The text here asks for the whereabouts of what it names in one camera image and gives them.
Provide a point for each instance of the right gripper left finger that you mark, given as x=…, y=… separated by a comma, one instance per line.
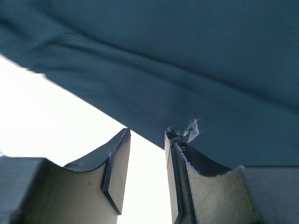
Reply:
x=89, y=190

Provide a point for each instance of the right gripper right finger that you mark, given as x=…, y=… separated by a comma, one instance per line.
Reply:
x=203, y=191

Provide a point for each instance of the black t shirt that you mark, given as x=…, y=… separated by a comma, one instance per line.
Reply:
x=152, y=64

